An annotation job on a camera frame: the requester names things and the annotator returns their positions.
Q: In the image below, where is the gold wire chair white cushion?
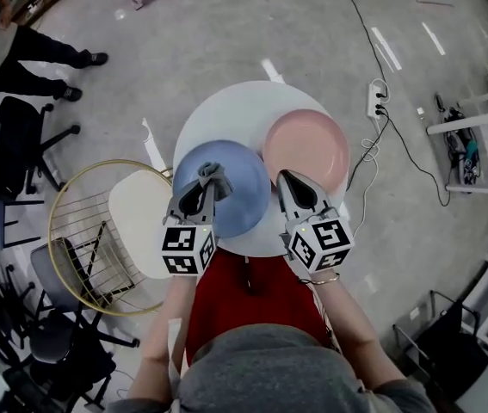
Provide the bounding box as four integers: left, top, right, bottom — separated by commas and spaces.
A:
47, 158, 176, 317

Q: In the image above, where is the black folding chair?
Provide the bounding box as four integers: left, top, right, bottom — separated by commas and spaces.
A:
392, 289, 488, 404

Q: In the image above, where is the thin wrist bracelet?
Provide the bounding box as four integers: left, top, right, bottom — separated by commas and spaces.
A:
309, 271, 341, 287

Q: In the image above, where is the grey office chair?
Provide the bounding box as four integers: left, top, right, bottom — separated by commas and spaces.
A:
0, 237, 141, 408

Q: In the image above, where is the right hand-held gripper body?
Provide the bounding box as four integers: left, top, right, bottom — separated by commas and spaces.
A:
279, 206, 355, 275

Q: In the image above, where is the person's right forearm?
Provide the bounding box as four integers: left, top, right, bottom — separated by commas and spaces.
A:
309, 269, 405, 394

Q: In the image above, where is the person's left forearm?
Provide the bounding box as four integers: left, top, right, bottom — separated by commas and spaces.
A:
127, 268, 198, 404

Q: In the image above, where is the white floor cable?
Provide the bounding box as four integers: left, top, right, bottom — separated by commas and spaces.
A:
350, 116, 383, 239

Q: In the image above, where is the white power strip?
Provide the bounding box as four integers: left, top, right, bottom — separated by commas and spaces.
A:
365, 81, 389, 120

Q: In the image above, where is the grey cloth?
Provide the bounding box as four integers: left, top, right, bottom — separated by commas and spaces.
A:
196, 161, 235, 202

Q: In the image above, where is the blue plate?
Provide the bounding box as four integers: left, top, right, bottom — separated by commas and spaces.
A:
171, 139, 273, 240

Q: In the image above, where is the pink plate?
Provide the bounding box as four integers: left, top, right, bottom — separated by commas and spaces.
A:
261, 108, 351, 192

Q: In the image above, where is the person's red skirt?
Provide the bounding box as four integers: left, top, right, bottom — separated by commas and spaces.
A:
184, 247, 336, 367

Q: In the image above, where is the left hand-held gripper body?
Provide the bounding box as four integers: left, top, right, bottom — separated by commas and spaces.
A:
160, 206, 219, 278

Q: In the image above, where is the black floor cable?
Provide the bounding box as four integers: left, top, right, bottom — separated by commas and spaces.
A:
337, 0, 452, 208

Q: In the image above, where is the person's grey shirt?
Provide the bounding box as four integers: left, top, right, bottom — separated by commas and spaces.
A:
104, 324, 439, 413

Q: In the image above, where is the black office chair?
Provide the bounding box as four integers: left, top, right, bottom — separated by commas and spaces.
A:
0, 96, 82, 198

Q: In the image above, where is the pile of tools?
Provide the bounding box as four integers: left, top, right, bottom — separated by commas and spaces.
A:
434, 93, 482, 187

